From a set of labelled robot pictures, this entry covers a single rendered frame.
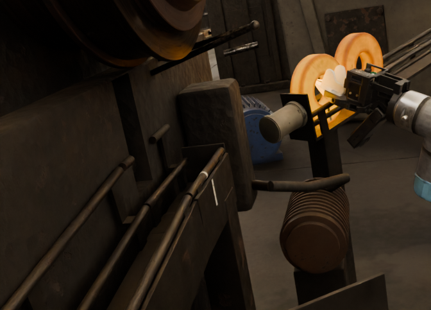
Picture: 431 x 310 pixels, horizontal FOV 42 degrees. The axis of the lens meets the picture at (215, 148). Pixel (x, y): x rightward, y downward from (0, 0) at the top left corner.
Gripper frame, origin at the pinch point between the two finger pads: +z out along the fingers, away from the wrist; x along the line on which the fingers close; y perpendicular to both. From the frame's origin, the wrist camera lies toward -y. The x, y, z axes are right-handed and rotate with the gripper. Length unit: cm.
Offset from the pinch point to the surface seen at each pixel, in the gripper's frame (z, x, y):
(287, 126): -3.7, 14.5, -3.7
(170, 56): -15, 53, 23
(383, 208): 20, -81, -82
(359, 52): 0.1, -14.0, 4.5
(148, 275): -31, 69, 8
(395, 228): 7, -68, -77
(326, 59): 0.5, -1.8, 5.6
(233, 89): -3.7, 30.4, 8.7
